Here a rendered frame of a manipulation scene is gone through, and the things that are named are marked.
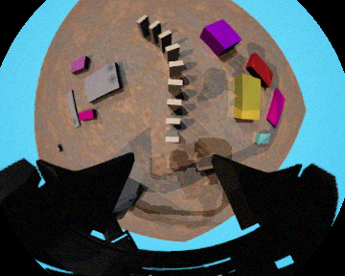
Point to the yellow rectangular block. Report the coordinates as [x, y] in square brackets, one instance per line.
[247, 97]

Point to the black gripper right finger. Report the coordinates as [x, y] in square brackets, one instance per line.
[248, 190]

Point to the light blue block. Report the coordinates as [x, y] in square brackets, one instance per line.
[262, 138]

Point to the purple block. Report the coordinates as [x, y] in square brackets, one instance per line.
[220, 37]

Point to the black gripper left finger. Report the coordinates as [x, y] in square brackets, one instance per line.
[93, 191]

